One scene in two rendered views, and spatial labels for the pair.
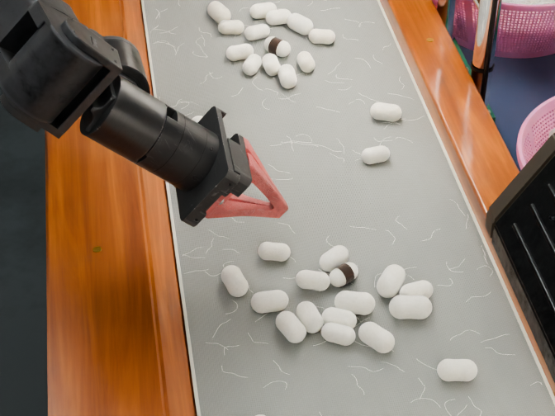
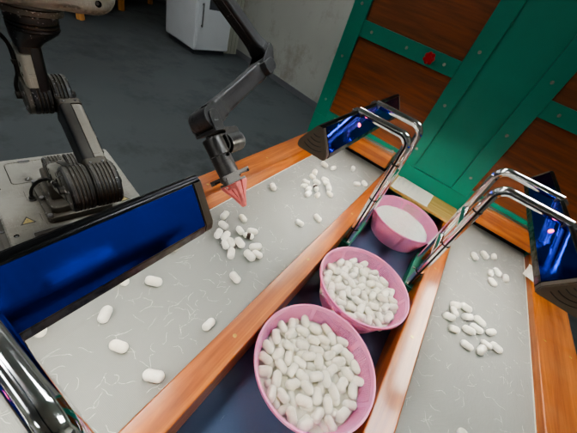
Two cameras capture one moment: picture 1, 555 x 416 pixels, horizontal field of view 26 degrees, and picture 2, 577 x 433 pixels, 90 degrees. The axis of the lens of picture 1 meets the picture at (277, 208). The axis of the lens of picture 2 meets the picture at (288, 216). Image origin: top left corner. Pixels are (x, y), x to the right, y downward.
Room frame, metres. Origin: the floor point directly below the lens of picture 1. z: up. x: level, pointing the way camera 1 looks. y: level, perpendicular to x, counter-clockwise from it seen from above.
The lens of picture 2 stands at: (0.35, -0.43, 1.35)
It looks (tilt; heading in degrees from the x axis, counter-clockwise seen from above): 39 degrees down; 30
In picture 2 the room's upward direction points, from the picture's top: 22 degrees clockwise
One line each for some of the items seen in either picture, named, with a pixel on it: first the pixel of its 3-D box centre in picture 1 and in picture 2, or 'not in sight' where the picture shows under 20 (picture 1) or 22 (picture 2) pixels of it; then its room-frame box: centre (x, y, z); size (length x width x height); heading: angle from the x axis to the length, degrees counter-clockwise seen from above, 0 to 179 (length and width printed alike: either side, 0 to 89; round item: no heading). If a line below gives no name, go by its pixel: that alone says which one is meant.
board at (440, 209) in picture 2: not in sight; (418, 196); (1.63, -0.28, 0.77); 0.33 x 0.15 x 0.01; 99
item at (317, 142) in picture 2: not in sight; (364, 117); (1.21, -0.06, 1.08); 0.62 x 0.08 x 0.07; 9
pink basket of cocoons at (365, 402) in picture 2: not in sight; (309, 369); (0.71, -0.42, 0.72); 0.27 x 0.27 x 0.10
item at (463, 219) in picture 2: not in sight; (474, 247); (1.28, -0.54, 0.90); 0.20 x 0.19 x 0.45; 9
